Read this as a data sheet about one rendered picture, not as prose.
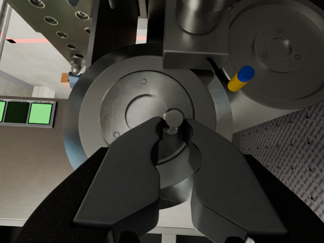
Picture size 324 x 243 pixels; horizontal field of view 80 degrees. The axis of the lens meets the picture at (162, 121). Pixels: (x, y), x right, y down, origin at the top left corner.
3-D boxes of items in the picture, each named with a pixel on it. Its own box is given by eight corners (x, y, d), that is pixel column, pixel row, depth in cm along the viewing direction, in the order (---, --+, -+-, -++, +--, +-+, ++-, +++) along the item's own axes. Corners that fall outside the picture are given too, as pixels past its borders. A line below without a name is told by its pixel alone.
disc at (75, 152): (230, 44, 18) (237, 213, 15) (228, 47, 19) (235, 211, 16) (72, 39, 18) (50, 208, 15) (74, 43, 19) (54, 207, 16)
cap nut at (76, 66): (82, 56, 51) (79, 72, 50) (87, 62, 55) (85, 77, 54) (68, 55, 51) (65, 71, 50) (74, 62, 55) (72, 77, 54)
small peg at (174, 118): (171, 134, 12) (158, 115, 12) (169, 139, 15) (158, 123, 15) (190, 121, 12) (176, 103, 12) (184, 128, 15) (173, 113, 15)
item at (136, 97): (124, 54, 16) (210, 91, 15) (128, 66, 18) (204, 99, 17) (79, 138, 15) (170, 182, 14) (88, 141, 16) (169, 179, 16)
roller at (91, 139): (215, 56, 17) (218, 193, 15) (182, 117, 43) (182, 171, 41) (85, 52, 17) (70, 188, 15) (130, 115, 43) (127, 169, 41)
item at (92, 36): (110, -81, 22) (89, 73, 18) (136, 42, 45) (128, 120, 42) (105, -81, 22) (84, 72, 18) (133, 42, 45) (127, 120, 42)
